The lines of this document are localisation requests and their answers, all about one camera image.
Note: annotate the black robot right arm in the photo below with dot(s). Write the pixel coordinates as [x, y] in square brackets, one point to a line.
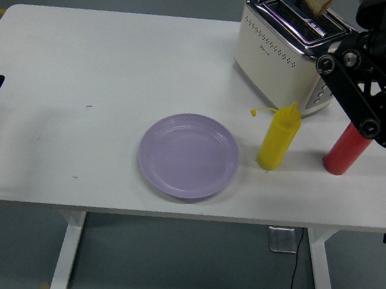
[383, 92]

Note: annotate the white table leg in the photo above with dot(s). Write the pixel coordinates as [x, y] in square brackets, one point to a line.
[68, 252]
[325, 278]

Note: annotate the cream and chrome toaster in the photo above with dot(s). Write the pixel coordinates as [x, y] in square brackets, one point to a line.
[272, 66]

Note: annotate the small metal floor plate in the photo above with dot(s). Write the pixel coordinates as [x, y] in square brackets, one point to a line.
[282, 239]

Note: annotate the purple round plate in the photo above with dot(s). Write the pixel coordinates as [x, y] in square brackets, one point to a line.
[189, 156]

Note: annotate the red squeeze bottle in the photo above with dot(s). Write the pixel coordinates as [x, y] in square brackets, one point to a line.
[344, 155]

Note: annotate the yellow squeeze bottle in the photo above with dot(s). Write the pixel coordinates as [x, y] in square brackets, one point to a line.
[277, 142]

